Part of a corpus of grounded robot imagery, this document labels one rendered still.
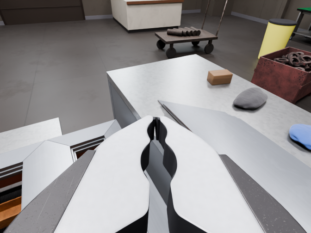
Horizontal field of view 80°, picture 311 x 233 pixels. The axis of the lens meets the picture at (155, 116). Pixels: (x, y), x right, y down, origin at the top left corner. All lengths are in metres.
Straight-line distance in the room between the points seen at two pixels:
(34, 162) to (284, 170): 0.87
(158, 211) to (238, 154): 0.31
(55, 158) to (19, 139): 0.41
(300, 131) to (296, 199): 0.26
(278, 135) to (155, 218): 0.49
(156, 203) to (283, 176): 0.38
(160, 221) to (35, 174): 0.50
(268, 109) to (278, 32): 3.66
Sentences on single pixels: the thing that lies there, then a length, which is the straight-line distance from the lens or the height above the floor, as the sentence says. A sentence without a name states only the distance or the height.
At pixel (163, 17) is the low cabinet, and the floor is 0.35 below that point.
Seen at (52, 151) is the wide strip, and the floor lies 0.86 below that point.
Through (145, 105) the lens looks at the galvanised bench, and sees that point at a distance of 0.76.
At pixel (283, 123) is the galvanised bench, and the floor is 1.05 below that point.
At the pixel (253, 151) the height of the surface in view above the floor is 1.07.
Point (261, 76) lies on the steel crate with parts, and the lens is 3.14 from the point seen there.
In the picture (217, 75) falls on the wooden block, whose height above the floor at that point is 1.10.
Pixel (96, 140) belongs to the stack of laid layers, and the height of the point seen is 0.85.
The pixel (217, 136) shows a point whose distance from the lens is 0.62.
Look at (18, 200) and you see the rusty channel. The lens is 1.04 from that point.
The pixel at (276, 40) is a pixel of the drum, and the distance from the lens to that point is 4.51.
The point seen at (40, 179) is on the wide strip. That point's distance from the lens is 0.85.
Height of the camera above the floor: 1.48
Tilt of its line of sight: 38 degrees down
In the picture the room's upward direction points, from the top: 1 degrees clockwise
